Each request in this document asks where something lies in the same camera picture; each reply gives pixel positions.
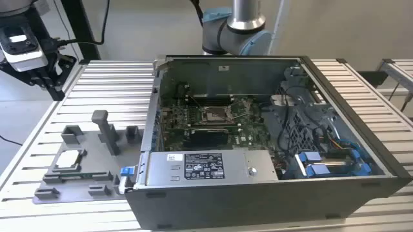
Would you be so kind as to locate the CPU socket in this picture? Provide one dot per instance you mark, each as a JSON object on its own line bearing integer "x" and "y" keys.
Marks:
{"x": 214, "y": 116}

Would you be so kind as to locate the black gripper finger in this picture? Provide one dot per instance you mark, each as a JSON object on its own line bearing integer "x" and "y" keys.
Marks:
{"x": 68, "y": 62}
{"x": 23, "y": 75}

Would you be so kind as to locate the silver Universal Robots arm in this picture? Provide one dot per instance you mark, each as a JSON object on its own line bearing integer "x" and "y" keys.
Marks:
{"x": 245, "y": 14}

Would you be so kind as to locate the green motherboard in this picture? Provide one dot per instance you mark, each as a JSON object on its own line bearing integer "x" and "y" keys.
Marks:
{"x": 251, "y": 135}

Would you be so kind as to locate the silver metal bracket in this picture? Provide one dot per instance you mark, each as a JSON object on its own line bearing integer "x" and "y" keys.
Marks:
{"x": 279, "y": 100}

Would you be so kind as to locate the black open PC case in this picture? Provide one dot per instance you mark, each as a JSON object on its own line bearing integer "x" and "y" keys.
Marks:
{"x": 226, "y": 205}

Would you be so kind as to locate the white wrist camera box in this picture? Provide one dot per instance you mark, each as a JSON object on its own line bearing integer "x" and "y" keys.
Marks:
{"x": 23, "y": 60}

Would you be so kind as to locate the black plastic disk bay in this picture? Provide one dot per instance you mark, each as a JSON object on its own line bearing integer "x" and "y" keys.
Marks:
{"x": 299, "y": 135}

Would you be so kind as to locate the black metal stand post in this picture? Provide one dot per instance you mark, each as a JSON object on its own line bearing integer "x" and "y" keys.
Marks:
{"x": 87, "y": 36}

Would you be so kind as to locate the blue release latch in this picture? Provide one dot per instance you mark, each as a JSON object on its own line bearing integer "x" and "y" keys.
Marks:
{"x": 126, "y": 171}

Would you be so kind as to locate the metal slat side table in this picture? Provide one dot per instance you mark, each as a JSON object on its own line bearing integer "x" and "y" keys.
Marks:
{"x": 397, "y": 70}

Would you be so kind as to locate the hard disk in blue carrier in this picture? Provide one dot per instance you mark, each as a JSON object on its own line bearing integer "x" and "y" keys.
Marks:
{"x": 317, "y": 170}
{"x": 311, "y": 156}

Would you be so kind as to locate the gray plastic parts rack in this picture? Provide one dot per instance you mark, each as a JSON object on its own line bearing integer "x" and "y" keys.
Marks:
{"x": 87, "y": 191}

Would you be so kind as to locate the black expansion card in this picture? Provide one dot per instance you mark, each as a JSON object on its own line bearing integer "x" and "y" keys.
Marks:
{"x": 206, "y": 139}

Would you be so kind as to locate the silver power supply unit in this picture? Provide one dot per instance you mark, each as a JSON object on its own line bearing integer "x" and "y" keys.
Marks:
{"x": 160, "y": 169}

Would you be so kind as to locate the silver CPU with green edge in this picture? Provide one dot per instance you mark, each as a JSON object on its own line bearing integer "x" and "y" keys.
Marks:
{"x": 68, "y": 158}

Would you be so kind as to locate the black RAM slot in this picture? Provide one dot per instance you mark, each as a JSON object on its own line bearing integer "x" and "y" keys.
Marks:
{"x": 210, "y": 101}
{"x": 214, "y": 125}
{"x": 210, "y": 97}

